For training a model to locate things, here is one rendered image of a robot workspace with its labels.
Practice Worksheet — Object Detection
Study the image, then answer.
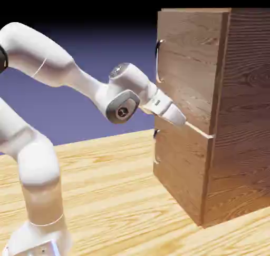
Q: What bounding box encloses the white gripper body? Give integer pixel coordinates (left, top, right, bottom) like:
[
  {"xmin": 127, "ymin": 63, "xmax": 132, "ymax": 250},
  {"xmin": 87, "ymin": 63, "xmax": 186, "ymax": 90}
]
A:
[{"xmin": 160, "ymin": 102, "xmax": 187, "ymax": 127}]

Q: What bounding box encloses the small wooden cabinet door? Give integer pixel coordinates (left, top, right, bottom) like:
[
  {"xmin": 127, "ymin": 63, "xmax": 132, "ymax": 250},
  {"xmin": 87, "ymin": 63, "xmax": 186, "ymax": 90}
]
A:
[{"xmin": 153, "ymin": 114, "xmax": 214, "ymax": 227}]

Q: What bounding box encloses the large wooden cabinet door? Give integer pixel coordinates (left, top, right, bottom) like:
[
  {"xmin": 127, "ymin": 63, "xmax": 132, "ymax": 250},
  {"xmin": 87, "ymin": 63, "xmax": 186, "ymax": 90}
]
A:
[{"xmin": 155, "ymin": 9, "xmax": 231, "ymax": 139}]

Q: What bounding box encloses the brown wooden cabinet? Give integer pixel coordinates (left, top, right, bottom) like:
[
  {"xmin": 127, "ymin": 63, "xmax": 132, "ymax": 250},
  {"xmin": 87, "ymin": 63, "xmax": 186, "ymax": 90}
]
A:
[{"xmin": 153, "ymin": 7, "xmax": 270, "ymax": 229}]

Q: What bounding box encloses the long curved metal handle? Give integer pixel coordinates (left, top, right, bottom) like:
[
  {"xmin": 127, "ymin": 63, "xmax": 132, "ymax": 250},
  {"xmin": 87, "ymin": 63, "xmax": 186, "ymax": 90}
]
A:
[{"xmin": 155, "ymin": 39, "xmax": 166, "ymax": 84}]

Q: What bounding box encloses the short curved metal handle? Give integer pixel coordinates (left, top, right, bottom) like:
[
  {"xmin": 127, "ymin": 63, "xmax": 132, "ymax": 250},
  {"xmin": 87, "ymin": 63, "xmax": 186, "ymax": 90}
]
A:
[{"xmin": 153, "ymin": 129, "xmax": 161, "ymax": 164}]

